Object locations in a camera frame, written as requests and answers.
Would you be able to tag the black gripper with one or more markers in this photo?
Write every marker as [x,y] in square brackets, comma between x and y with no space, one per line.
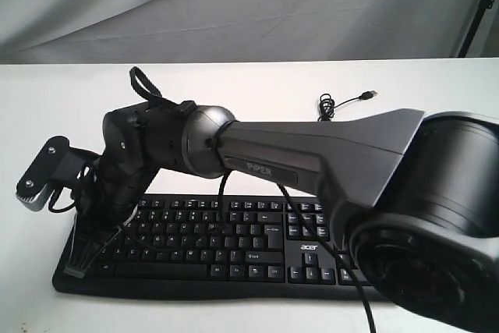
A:
[104,203]

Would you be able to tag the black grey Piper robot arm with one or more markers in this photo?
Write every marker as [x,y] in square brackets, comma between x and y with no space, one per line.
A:
[412,197]

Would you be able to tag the black Acer keyboard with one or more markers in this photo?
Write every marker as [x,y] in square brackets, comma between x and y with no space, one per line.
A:
[168,252]

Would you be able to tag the grey fabric backdrop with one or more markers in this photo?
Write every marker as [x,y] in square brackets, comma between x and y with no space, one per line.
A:
[188,31]

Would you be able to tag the black backdrop stand pole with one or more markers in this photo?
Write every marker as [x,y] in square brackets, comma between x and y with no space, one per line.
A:
[482,6]

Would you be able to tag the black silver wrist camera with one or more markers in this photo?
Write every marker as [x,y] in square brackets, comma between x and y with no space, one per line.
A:
[56,167]

